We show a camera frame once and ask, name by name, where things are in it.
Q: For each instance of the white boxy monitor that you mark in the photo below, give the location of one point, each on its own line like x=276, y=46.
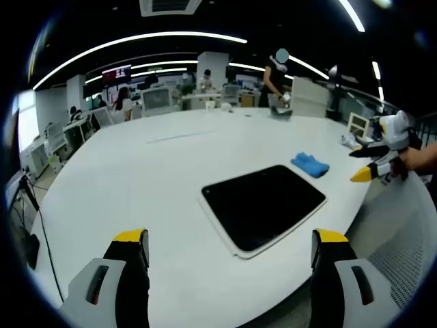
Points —
x=156, y=99

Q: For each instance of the white crumpled item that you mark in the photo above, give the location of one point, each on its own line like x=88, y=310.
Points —
x=348, y=140

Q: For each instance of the white picture frame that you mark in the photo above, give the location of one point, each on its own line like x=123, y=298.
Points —
x=351, y=124

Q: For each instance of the white framed monitor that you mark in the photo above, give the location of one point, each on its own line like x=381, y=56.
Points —
x=103, y=117

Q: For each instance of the blue cleaning cloth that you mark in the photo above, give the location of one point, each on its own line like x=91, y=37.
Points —
x=309, y=164

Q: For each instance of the black power adapter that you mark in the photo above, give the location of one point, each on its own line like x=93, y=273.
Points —
x=31, y=251

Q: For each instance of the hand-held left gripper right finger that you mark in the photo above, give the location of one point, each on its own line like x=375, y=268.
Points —
x=327, y=280

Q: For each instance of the grey tray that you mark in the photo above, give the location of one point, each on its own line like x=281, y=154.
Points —
x=281, y=112

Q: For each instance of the black railing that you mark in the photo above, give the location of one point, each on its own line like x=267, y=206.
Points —
x=426, y=128

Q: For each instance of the ceiling light strips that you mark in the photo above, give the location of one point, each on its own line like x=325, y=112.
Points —
x=136, y=38

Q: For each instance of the person's right hand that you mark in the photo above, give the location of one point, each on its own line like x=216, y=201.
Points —
x=423, y=157

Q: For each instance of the green potted plant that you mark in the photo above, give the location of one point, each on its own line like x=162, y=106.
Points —
x=187, y=89

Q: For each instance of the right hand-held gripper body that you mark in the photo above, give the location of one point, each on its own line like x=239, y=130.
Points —
x=396, y=133

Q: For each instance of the black desk lamp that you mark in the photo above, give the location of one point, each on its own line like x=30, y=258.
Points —
x=336, y=99

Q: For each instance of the ceiling air vent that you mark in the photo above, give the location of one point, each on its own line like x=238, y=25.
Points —
x=170, y=7

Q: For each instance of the white mesh chair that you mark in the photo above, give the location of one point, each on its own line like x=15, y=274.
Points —
x=392, y=222

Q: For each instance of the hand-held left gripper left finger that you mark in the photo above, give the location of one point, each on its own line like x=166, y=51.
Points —
x=131, y=280

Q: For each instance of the white round object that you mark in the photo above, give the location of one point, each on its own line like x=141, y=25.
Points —
x=227, y=107

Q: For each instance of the red wall screen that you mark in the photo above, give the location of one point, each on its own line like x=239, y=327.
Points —
x=116, y=74

